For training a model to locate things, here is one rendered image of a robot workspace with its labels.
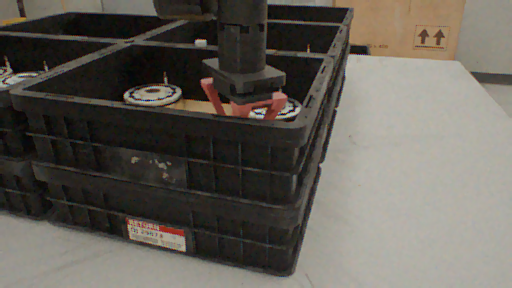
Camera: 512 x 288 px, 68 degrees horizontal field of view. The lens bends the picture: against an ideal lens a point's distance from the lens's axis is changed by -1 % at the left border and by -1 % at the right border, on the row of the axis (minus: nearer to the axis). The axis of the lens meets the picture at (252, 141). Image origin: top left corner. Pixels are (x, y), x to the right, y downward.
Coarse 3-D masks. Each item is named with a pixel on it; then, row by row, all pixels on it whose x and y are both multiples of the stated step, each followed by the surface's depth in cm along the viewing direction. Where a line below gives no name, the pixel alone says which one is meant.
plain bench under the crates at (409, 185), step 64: (384, 64) 142; (448, 64) 142; (384, 128) 93; (448, 128) 93; (320, 192) 69; (384, 192) 69; (448, 192) 69; (0, 256) 55; (64, 256) 55; (128, 256) 55; (192, 256) 55; (320, 256) 55; (384, 256) 55; (448, 256) 55
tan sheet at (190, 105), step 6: (186, 102) 73; (192, 102) 73; (198, 102) 73; (204, 102) 73; (210, 102) 73; (186, 108) 70; (192, 108) 70; (198, 108) 70; (204, 108) 70; (210, 108) 70; (228, 108) 70; (228, 114) 68
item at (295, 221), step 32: (64, 192) 56; (96, 192) 54; (128, 192) 51; (160, 192) 49; (64, 224) 59; (96, 224) 58; (160, 224) 52; (192, 224) 51; (224, 224) 50; (256, 224) 48; (288, 224) 46; (224, 256) 53; (256, 256) 51; (288, 256) 50
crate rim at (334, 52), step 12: (180, 24) 91; (288, 24) 93; (300, 24) 92; (312, 24) 91; (324, 24) 91; (144, 36) 79; (156, 36) 81; (336, 36) 79; (336, 48) 70; (336, 60) 69
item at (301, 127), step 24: (120, 48) 70; (168, 48) 71; (192, 48) 70; (216, 48) 70; (72, 72) 59; (24, 96) 49; (48, 96) 48; (72, 96) 48; (312, 96) 48; (96, 120) 47; (120, 120) 46; (144, 120) 45; (168, 120) 44; (192, 120) 43; (216, 120) 42; (240, 120) 41; (264, 120) 41; (312, 120) 45; (264, 144) 41; (288, 144) 41
